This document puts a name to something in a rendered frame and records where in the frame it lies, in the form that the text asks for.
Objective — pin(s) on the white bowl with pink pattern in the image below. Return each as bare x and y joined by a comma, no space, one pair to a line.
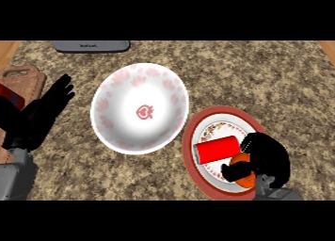
139,108

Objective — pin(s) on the red-rimmed white plate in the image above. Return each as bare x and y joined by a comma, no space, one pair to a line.
206,131

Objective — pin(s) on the brown wooden cutting board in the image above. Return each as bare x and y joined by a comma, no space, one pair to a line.
21,84

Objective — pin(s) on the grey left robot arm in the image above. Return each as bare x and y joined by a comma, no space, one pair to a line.
9,179

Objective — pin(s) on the grey flat appliance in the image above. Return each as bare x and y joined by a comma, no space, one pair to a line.
90,46

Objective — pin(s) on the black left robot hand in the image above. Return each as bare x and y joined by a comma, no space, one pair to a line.
37,116

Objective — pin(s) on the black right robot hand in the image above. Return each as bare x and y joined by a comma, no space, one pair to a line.
271,157

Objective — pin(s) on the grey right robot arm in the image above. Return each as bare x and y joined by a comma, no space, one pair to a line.
273,193

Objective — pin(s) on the orange squash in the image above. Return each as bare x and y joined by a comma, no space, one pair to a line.
243,160

